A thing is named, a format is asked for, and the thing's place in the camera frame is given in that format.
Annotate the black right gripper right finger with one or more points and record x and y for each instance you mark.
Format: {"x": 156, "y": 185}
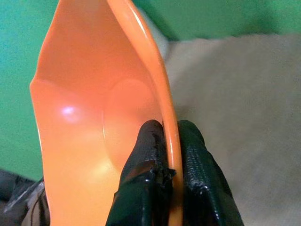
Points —
{"x": 204, "y": 188}

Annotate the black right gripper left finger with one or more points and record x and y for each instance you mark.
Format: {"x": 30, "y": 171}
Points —
{"x": 138, "y": 188}

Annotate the orange plastic bowl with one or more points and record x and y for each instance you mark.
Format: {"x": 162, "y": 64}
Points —
{"x": 94, "y": 113}

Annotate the dark shiny object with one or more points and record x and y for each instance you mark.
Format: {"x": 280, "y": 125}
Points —
{"x": 21, "y": 202}

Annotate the green tablecloth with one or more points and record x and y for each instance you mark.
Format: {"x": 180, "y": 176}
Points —
{"x": 18, "y": 70}

